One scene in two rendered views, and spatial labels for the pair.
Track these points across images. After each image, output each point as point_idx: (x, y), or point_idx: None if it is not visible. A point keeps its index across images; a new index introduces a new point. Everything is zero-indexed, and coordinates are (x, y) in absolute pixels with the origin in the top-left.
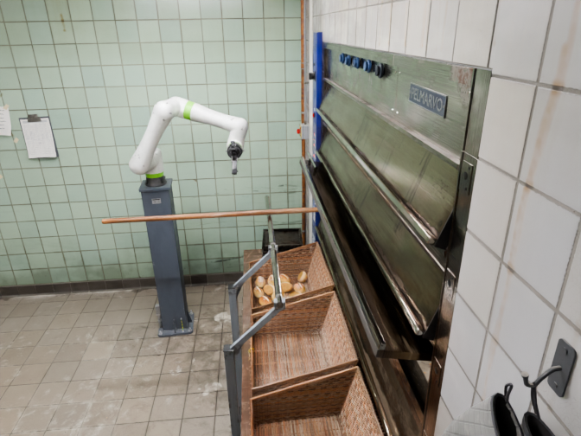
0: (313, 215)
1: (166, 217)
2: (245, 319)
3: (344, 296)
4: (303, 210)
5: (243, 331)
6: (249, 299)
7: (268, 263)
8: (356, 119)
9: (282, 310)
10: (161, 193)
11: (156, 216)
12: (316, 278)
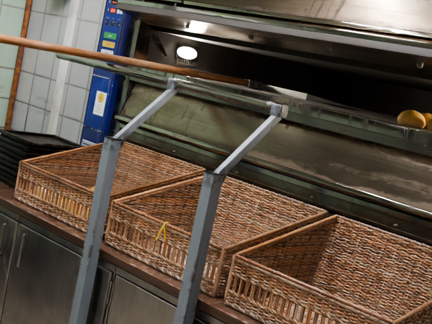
0: (92, 109)
1: None
2: (67, 229)
3: (262, 159)
4: (152, 65)
5: (83, 238)
6: (42, 213)
7: (47, 167)
8: None
9: (153, 196)
10: None
11: None
12: (138, 186)
